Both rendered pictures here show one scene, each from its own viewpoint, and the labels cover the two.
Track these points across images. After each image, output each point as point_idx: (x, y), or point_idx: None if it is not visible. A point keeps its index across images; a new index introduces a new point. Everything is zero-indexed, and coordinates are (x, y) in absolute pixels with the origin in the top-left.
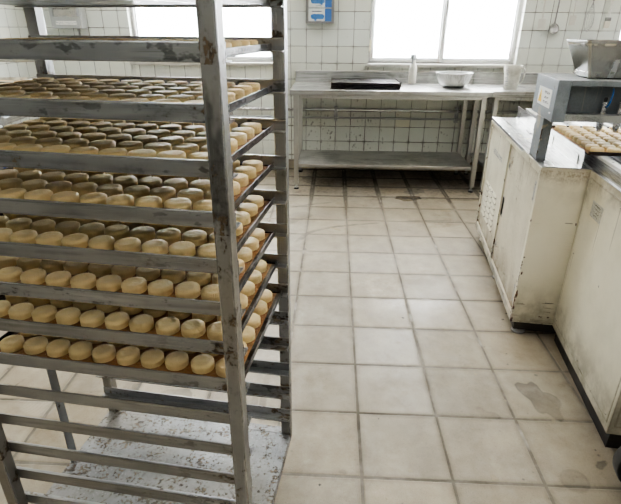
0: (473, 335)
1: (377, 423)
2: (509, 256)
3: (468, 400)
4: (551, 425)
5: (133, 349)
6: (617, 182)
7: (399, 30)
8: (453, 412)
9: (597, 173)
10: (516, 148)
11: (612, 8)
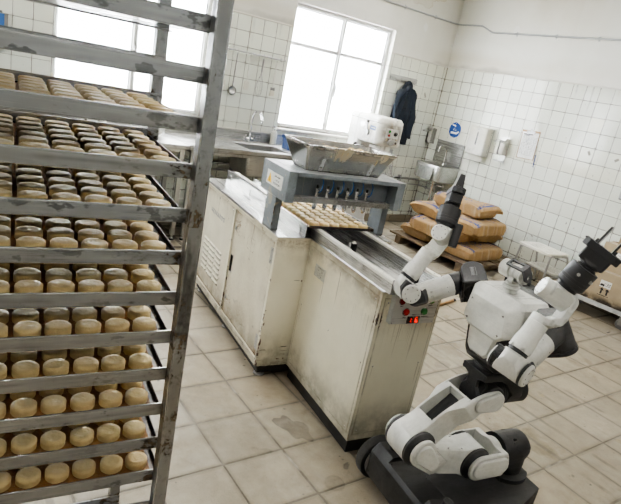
0: (226, 384)
1: (176, 487)
2: (246, 309)
3: (243, 443)
4: (307, 446)
5: (32, 469)
6: (335, 251)
7: (84, 67)
8: (235, 457)
9: (317, 242)
10: (244, 214)
11: (275, 80)
